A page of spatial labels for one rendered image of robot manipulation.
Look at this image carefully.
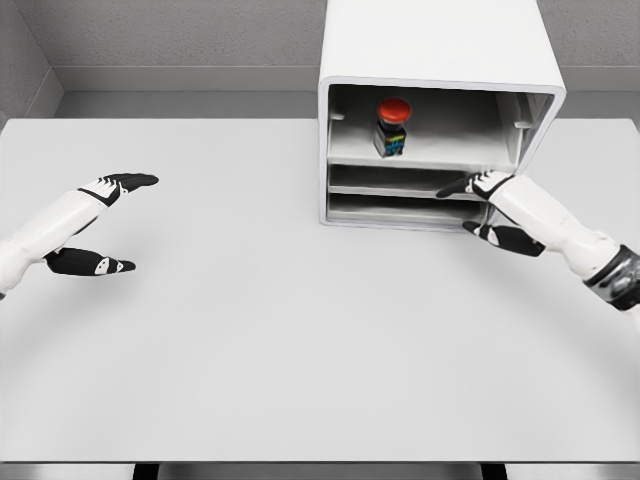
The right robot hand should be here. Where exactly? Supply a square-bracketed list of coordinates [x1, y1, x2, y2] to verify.
[435, 169, 569, 259]

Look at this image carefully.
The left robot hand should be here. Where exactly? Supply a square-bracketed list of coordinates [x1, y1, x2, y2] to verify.
[43, 172, 160, 277]

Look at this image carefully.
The white multi-storey storage cabinet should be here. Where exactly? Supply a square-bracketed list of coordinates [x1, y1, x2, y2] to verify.
[317, 0, 568, 232]

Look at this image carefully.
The white cabinet drawer tray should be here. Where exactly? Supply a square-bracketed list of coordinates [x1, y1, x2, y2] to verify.
[325, 192, 494, 226]
[327, 117, 521, 164]
[327, 163, 494, 201]

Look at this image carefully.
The red button load switch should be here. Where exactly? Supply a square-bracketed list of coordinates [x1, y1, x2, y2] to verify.
[372, 97, 413, 160]

